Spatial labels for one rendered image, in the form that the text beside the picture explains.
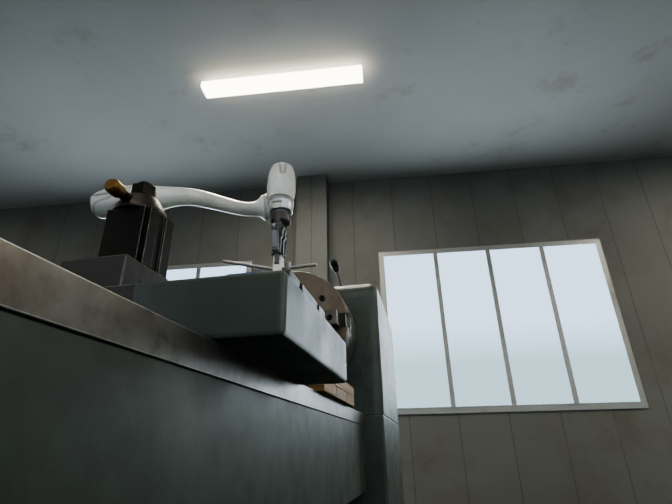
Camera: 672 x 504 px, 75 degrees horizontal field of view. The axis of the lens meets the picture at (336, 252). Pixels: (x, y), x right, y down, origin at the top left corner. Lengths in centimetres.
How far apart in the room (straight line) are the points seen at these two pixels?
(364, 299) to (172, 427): 103
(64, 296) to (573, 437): 404
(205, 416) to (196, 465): 4
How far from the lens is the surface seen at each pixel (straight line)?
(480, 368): 402
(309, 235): 424
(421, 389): 393
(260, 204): 175
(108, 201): 165
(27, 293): 24
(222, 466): 42
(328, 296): 118
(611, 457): 425
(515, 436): 404
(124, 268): 63
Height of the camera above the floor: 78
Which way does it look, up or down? 24 degrees up
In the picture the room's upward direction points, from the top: 1 degrees counter-clockwise
